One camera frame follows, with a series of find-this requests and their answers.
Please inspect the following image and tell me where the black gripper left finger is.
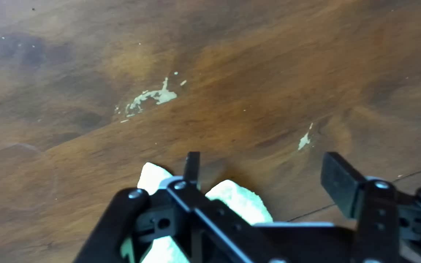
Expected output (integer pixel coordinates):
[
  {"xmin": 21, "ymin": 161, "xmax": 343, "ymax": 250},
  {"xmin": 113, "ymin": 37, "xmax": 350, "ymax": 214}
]
[{"xmin": 72, "ymin": 151, "xmax": 289, "ymax": 263}]

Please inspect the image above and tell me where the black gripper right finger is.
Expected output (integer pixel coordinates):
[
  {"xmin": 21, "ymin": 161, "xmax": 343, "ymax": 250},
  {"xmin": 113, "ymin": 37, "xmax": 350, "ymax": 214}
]
[{"xmin": 319, "ymin": 151, "xmax": 421, "ymax": 263}]

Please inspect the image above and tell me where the light green waffle towel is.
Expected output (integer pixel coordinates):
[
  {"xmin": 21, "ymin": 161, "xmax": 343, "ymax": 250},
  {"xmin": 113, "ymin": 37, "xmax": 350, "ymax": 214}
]
[{"xmin": 119, "ymin": 161, "xmax": 274, "ymax": 263}]

